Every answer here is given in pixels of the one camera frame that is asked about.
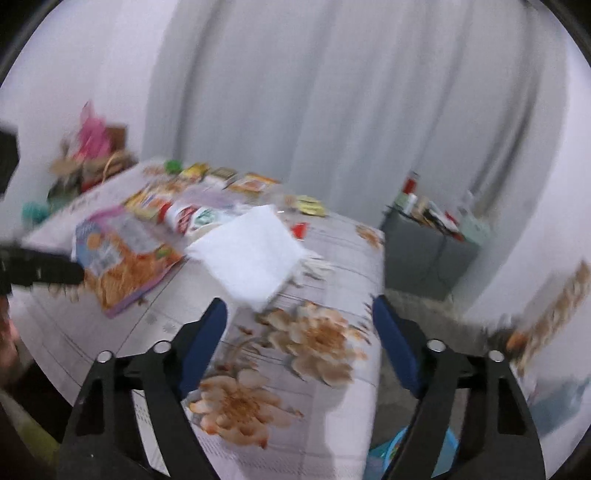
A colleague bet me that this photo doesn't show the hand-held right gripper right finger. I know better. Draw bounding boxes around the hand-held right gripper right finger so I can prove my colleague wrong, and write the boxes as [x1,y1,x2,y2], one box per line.
[372,295,548,480]

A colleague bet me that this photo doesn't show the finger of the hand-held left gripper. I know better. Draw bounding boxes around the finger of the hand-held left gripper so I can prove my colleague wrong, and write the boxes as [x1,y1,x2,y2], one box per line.
[0,244,86,296]

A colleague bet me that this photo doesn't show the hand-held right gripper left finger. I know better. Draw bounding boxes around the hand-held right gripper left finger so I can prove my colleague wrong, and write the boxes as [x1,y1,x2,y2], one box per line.
[55,298,229,480]

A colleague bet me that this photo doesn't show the purple orange snack bag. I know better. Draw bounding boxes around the purple orange snack bag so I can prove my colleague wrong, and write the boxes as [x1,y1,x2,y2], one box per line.
[74,206,185,319]

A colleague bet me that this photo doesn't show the blue plastic bin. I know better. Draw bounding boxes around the blue plastic bin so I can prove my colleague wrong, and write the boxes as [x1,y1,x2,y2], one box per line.
[367,427,460,480]

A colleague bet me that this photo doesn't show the person's left forearm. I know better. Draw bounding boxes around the person's left forearm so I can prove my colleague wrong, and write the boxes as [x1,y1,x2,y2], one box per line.
[0,295,21,384]

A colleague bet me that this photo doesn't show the teal object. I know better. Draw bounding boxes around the teal object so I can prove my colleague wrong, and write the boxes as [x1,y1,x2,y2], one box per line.
[23,200,49,227]

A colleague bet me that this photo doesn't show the pink plastic bag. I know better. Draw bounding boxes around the pink plastic bag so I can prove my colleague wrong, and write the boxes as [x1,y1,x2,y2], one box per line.
[76,102,114,160]

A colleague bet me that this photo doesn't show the grey cabinet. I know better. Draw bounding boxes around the grey cabinet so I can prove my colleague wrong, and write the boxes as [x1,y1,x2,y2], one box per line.
[381,205,485,301]

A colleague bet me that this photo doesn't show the cardboard box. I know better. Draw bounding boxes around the cardboard box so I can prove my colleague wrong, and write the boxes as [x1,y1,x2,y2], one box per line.
[48,124,139,195]

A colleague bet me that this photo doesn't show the crumpled white wrapper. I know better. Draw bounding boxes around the crumpled white wrapper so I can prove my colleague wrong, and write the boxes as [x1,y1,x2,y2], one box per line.
[295,256,333,280]

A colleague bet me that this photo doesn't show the yellow snack wrapper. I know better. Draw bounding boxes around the yellow snack wrapper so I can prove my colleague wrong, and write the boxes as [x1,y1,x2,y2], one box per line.
[124,182,185,220]

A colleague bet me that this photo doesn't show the white bottle with red label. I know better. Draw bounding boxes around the white bottle with red label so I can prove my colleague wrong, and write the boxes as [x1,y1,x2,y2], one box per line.
[159,200,245,236]

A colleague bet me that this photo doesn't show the pale green box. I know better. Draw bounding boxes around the pale green box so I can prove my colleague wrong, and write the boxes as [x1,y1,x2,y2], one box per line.
[462,215,490,241]

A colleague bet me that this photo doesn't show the yellow noodle packet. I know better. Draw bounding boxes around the yellow noodle packet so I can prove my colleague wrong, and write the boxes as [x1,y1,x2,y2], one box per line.
[295,195,328,217]

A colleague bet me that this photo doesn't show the orange snack packet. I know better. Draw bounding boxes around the orange snack packet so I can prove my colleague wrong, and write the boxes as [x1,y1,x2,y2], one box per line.
[228,173,280,195]

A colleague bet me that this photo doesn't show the pile of wrappers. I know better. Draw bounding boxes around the pile of wrappers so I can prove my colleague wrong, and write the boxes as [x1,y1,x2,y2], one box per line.
[489,261,591,374]

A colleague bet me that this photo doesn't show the bluish plastic bag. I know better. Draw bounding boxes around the bluish plastic bag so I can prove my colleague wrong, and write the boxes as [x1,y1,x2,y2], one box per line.
[531,374,583,435]

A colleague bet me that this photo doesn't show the white curtain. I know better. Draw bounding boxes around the white curtain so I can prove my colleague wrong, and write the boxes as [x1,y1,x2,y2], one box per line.
[143,0,568,232]

